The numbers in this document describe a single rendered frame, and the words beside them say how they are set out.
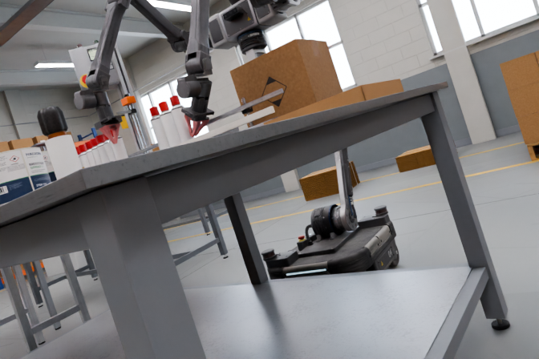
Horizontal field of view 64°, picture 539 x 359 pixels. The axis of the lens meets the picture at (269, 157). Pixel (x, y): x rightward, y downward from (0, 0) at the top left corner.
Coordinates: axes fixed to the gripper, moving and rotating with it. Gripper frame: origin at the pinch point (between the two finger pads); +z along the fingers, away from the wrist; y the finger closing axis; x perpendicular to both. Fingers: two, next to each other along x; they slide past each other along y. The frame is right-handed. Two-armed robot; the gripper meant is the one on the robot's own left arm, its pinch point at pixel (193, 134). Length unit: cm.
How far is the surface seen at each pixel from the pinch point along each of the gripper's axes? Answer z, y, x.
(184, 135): 1.1, 2.3, -1.8
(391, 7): -56, -542, -158
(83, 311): 151, -17, -76
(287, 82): -25.4, -18.2, 20.7
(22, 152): 7, 49, -19
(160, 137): 6.9, 2.0, -13.8
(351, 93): -37, 13, 58
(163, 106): -4.7, 1.5, -15.6
